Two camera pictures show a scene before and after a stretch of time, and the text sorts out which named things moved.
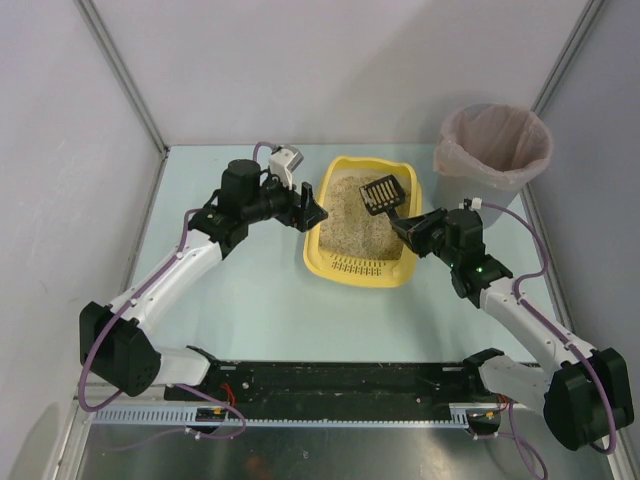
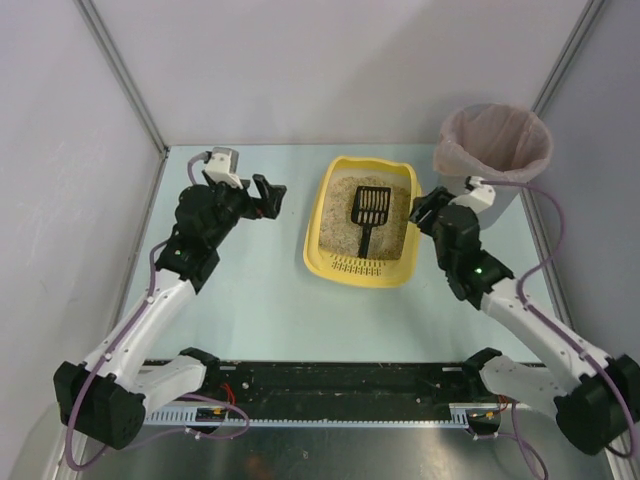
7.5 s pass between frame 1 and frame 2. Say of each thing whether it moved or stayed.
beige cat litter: stayed
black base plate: stayed
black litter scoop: moved
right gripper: moved
